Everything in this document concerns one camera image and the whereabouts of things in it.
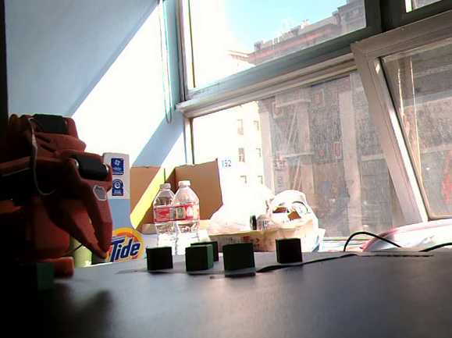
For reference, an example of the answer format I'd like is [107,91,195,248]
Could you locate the black cable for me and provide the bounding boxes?
[340,223,452,263]

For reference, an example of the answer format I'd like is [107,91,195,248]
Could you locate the black cube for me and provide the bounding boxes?
[275,237,304,265]
[190,240,220,264]
[145,244,174,272]

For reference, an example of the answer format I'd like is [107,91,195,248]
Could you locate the olive green container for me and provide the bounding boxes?
[69,233,95,268]

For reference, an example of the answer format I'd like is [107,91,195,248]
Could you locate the Tide detergent box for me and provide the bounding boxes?
[98,149,146,264]

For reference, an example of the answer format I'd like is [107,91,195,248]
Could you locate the green cube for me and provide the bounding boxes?
[183,243,216,272]
[20,259,57,292]
[221,241,257,272]

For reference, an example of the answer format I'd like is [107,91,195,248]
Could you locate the brown cardboard box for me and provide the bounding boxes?
[126,158,226,237]

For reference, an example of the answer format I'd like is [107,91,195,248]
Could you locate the clear water bottle red label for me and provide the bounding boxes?
[169,178,205,255]
[151,182,180,248]

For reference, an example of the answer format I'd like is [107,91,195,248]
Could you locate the small printed can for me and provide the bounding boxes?
[254,213,272,232]

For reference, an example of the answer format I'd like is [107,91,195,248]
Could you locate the white plastic bag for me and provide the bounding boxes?
[203,180,279,237]
[265,187,329,254]

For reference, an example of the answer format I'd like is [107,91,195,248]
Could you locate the grey servo wire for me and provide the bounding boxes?
[27,115,59,198]

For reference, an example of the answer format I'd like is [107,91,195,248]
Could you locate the white power strip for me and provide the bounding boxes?
[361,217,452,254]

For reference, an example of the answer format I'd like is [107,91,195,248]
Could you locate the orange gripper black servo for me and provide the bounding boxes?
[34,114,119,265]

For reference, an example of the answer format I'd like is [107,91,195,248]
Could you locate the white window screen frame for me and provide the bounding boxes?
[347,5,452,230]

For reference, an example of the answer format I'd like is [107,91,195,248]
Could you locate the flat cardboard tray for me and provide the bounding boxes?
[208,224,320,258]

